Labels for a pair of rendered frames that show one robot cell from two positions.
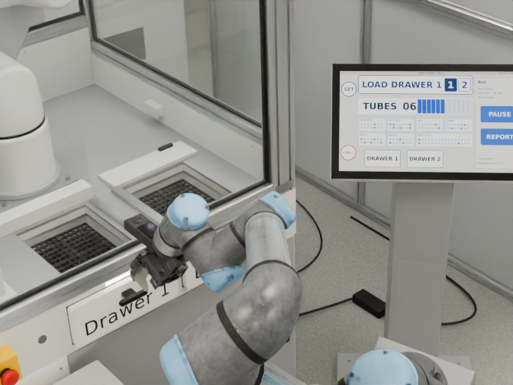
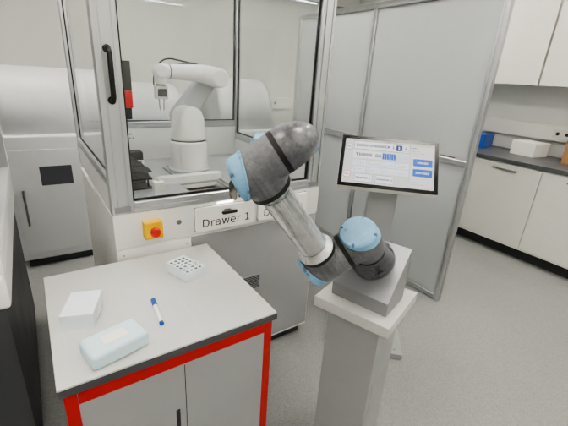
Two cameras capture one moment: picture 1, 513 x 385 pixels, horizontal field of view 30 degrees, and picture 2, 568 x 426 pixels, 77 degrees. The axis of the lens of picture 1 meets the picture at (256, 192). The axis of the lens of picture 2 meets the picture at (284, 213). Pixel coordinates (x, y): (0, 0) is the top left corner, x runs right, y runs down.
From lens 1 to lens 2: 0.84 m
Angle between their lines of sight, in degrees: 12
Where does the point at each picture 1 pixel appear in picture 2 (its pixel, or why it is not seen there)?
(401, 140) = (373, 170)
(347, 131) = (346, 163)
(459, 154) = (401, 179)
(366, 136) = (356, 166)
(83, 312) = (203, 213)
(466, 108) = (406, 159)
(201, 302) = (265, 232)
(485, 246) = not seen: hidden behind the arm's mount
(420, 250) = not seen: hidden behind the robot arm
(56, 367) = (184, 241)
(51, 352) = (182, 232)
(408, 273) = not seen: hidden behind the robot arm
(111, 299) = (218, 210)
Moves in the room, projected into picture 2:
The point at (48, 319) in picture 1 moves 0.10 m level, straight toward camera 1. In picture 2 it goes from (183, 211) to (182, 221)
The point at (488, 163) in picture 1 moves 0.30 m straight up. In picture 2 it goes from (416, 184) to (428, 126)
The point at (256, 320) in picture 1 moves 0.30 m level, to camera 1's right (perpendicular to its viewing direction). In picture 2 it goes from (288, 133) to (421, 144)
